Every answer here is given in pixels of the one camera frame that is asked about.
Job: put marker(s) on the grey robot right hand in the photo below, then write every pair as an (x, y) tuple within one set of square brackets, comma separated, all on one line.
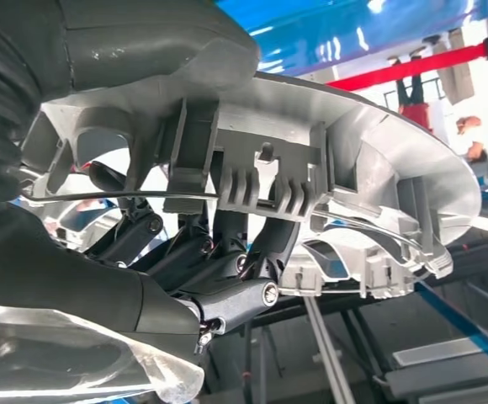
[(79, 290)]

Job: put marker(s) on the red barrier belt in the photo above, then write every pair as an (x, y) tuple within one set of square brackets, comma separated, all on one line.
[(395, 69)]

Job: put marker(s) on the person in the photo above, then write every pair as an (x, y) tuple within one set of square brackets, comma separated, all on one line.
[(471, 145), (414, 95)]

